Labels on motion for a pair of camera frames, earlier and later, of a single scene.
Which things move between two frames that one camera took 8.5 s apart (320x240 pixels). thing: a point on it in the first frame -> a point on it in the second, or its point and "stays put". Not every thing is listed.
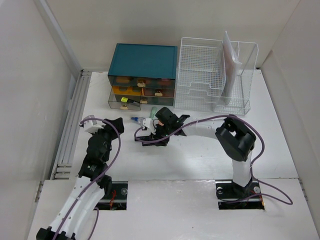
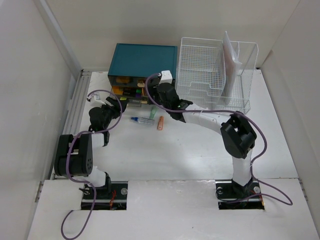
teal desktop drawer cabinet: (142, 74) stays put
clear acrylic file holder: (239, 103) stays put
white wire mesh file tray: (201, 74) stays put
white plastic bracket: (148, 123) -> (166, 77)
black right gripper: (155, 135) -> (152, 91)
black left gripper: (108, 129) -> (115, 109)
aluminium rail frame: (62, 169) stays put
